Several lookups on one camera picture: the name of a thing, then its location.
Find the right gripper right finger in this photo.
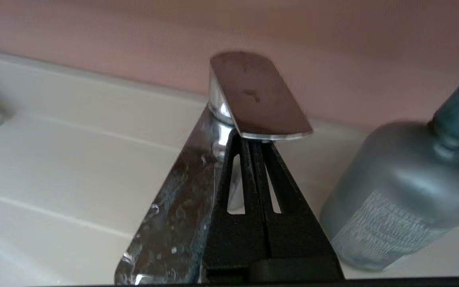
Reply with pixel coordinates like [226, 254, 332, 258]
[251, 141, 340, 258]

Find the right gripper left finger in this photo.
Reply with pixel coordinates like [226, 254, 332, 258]
[202, 133, 271, 282]

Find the chrome lever faucet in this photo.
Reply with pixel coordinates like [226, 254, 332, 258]
[114, 51, 314, 286]

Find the beige wash basin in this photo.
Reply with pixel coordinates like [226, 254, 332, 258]
[0, 189, 142, 286]

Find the grey pump bottle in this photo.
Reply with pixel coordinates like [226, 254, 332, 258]
[320, 74, 459, 272]

